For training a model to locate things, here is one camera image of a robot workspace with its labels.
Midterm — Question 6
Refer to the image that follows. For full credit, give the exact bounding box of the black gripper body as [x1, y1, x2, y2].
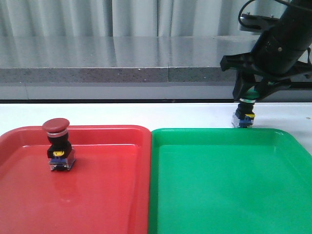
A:
[220, 21, 312, 81]

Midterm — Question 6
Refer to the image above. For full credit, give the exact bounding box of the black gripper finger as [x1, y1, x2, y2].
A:
[254, 78, 292, 101]
[233, 70, 256, 100]

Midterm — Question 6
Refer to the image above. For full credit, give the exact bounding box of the green mushroom push button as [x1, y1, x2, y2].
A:
[232, 87, 259, 128]

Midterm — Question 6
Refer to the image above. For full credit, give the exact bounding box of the red mushroom push button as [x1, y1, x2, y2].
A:
[42, 118, 76, 171]

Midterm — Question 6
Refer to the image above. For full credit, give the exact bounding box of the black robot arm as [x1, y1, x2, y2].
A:
[220, 0, 312, 101]

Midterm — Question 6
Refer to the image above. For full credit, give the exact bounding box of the green plastic tray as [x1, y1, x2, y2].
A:
[148, 129, 312, 234]

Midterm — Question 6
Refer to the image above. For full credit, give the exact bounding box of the red plastic tray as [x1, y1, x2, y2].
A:
[0, 125, 151, 234]

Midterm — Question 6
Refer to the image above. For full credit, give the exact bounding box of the grey stone counter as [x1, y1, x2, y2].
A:
[0, 35, 312, 103]

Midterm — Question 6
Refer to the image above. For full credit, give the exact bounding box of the grey curtain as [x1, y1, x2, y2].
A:
[0, 0, 286, 37]

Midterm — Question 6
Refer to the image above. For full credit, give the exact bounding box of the black cable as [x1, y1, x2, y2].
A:
[237, 0, 293, 27]

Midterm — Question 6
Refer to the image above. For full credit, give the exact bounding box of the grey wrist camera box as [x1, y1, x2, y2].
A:
[238, 14, 279, 33]

